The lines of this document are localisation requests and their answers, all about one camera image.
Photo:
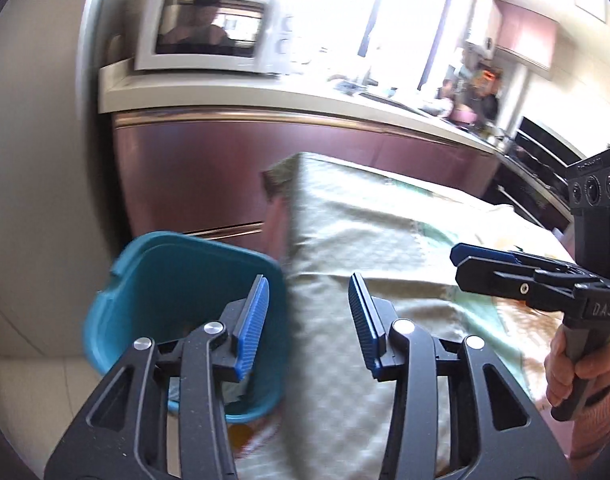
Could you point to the black built-in oven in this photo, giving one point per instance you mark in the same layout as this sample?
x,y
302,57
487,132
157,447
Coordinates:
x,y
531,176

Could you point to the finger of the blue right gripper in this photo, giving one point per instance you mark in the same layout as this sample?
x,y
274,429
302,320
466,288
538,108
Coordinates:
x,y
461,251
512,281

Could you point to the dark red kitchen cabinets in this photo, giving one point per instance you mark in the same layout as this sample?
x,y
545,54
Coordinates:
x,y
217,172

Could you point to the teal plastic trash bin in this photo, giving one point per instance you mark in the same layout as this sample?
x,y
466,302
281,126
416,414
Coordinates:
x,y
165,284

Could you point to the white microwave oven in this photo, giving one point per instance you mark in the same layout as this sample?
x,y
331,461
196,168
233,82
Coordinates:
x,y
241,36

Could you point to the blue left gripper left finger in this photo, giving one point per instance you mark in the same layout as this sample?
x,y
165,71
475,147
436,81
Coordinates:
x,y
249,327

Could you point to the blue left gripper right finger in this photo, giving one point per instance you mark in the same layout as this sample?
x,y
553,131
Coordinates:
x,y
368,325

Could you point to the white wall water heater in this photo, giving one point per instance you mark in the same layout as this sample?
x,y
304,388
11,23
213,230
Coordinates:
x,y
484,27

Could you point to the person's right hand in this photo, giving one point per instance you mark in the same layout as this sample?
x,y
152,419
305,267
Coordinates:
x,y
561,371

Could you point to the green patterned tablecloth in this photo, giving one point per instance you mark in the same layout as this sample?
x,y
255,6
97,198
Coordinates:
x,y
459,393

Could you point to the pink upper wall cabinet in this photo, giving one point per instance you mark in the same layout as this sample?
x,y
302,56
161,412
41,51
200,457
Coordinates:
x,y
527,35

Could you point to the silver refrigerator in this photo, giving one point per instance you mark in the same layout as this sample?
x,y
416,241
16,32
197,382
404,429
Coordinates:
x,y
86,100

